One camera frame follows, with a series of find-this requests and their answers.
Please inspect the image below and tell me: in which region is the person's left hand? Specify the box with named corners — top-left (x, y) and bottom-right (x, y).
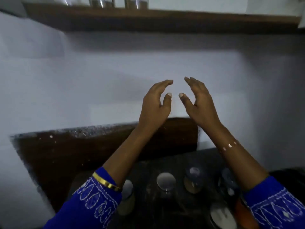
top-left (138, 79), bottom-right (174, 132)

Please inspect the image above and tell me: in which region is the person's right hand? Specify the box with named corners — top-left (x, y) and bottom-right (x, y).
top-left (178, 76), bottom-right (222, 135)

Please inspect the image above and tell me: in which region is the garam masala jar grey lid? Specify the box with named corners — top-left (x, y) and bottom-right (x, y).
top-left (183, 166), bottom-right (205, 195)

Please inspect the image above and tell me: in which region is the black pepper jar steel lid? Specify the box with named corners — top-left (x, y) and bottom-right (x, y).
top-left (156, 172), bottom-right (177, 201)

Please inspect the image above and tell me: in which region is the black pepper jar grey lid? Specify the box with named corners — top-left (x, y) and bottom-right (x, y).
top-left (218, 167), bottom-right (241, 203)

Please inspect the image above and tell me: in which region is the fennel jar steel lid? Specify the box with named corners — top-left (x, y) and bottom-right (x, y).
top-left (117, 179), bottom-right (136, 216)

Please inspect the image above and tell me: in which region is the brown wooden cabinet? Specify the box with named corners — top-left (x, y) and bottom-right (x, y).
top-left (0, 0), bottom-right (305, 34)

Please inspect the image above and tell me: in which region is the steel-lid brown pods spice jar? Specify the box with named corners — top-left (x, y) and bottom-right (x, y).
top-left (124, 0), bottom-right (149, 10)

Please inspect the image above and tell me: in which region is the red chilli powder jar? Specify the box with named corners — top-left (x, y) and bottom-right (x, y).
top-left (234, 197), bottom-right (260, 229)

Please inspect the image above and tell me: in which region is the steel-lid cinnamon jar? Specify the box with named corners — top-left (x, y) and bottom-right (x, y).
top-left (88, 0), bottom-right (116, 9)

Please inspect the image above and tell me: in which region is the person's right forearm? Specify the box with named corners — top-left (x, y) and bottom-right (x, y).
top-left (206, 123), bottom-right (269, 191)

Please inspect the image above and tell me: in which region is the person's left forearm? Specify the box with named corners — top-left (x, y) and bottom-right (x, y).
top-left (102, 124), bottom-right (157, 189)

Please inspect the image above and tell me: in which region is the gold bangle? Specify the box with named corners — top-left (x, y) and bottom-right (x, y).
top-left (92, 171), bottom-right (123, 193)

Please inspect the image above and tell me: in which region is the red beaded bracelet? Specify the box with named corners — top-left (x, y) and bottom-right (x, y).
top-left (218, 140), bottom-right (240, 153)

